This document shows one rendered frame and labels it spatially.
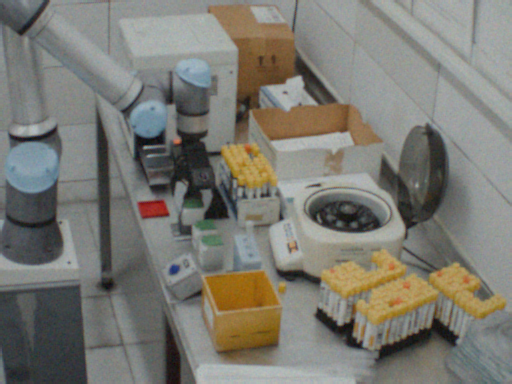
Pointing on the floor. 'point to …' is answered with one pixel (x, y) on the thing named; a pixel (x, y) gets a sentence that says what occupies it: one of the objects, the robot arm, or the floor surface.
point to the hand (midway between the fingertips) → (192, 210)
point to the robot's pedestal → (42, 333)
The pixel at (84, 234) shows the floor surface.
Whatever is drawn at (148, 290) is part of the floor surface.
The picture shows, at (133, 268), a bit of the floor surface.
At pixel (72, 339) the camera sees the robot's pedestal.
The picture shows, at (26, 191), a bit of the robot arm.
